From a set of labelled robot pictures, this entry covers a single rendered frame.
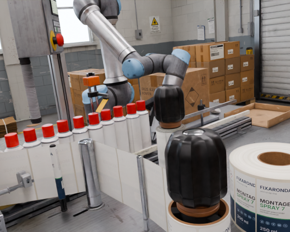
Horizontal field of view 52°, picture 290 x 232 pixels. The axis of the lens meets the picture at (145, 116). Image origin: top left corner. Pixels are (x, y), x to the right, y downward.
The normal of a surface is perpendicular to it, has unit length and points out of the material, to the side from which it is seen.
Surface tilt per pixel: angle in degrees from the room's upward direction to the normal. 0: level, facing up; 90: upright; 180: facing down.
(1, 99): 90
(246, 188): 90
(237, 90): 87
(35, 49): 90
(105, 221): 0
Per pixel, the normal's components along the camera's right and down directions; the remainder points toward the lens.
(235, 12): -0.84, 0.21
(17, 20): 0.06, 0.25
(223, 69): 0.60, 0.15
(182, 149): -0.51, -0.19
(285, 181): -0.26, 0.26
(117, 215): -0.10, -0.96
